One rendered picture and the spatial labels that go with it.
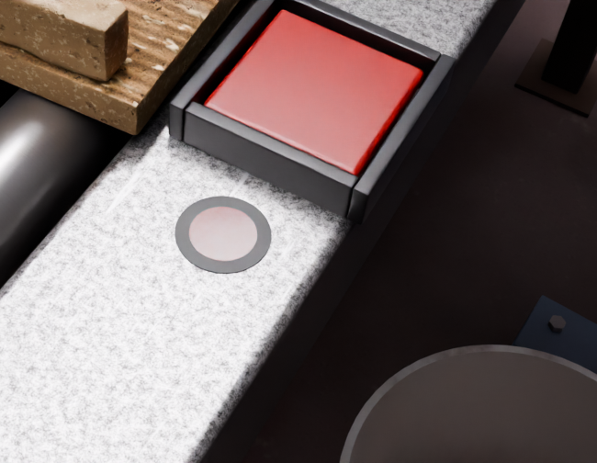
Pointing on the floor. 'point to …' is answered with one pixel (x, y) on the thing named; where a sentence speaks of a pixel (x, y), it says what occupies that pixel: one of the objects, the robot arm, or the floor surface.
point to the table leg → (570, 60)
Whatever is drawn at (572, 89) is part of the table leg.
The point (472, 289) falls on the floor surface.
